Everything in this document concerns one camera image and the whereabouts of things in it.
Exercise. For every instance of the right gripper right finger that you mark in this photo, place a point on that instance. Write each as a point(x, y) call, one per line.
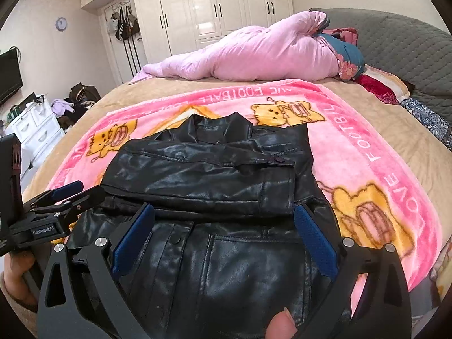
point(368, 294)

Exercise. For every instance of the clothes pile on chair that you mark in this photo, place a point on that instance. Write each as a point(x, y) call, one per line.
point(70, 109)

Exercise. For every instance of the round wall clock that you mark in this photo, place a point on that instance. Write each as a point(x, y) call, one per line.
point(61, 24)

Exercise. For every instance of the black leather jacket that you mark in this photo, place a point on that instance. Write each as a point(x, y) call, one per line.
point(224, 256)

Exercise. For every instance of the black television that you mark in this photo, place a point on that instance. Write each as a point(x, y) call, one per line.
point(10, 75)

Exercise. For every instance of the white drawer chest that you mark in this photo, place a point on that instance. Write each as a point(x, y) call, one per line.
point(38, 130)

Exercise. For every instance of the blue floral pillow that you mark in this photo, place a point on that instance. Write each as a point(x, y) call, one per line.
point(351, 61)

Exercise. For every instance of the pink cartoon fleece blanket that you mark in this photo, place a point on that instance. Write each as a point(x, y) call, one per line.
point(353, 155)

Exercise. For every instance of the pink quilted duvet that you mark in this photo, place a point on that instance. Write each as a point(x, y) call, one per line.
point(288, 49)

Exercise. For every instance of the hanging bags on door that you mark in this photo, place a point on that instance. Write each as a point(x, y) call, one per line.
point(123, 23)

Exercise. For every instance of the right hand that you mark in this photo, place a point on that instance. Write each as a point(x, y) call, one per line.
point(282, 326)

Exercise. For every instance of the red striped pillow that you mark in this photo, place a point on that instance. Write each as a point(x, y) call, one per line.
point(386, 86)

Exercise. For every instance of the beige bed sheet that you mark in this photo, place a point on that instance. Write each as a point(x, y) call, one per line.
point(406, 141)

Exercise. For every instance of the left hand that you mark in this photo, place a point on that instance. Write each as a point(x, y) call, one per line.
point(16, 265)

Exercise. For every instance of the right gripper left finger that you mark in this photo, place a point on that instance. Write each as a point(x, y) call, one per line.
point(65, 309)

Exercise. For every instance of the blue patterned cloth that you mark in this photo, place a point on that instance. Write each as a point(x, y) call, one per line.
point(434, 123)

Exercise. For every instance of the white wardrobe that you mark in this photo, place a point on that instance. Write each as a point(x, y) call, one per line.
point(169, 27)

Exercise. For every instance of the grey quilted headboard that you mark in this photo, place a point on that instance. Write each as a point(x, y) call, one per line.
point(411, 49)

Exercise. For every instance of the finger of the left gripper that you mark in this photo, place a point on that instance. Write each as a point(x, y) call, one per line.
point(69, 190)

